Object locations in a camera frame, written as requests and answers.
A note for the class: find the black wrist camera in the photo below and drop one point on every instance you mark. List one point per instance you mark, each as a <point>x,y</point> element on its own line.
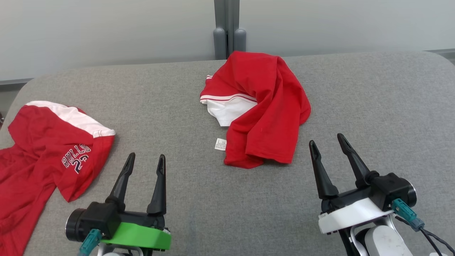
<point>97,218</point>
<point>392,188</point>

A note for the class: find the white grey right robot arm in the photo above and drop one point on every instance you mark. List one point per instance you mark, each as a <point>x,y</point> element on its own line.
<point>384,241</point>

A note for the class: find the grey fabric sofa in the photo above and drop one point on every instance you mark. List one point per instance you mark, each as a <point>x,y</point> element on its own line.
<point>213,199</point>

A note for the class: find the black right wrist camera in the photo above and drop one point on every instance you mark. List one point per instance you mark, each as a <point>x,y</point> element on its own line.
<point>392,188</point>

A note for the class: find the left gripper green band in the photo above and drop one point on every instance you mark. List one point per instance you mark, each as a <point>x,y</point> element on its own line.
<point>142,236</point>

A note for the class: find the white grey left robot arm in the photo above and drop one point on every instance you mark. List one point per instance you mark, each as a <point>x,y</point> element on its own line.
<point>113,253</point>

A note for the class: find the red Bulls 23 jersey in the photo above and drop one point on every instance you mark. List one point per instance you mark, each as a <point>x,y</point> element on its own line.
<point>270,117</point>

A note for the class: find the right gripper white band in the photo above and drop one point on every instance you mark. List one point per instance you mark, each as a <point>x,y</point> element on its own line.
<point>352,213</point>

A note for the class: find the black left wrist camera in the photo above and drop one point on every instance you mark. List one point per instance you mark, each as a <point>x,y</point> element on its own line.
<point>97,218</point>

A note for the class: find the red Bulls 23 shorts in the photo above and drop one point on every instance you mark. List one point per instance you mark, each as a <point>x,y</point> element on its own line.
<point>39,149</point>

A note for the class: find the grey partition post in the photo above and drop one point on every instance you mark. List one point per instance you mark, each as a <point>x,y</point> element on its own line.
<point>227,32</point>

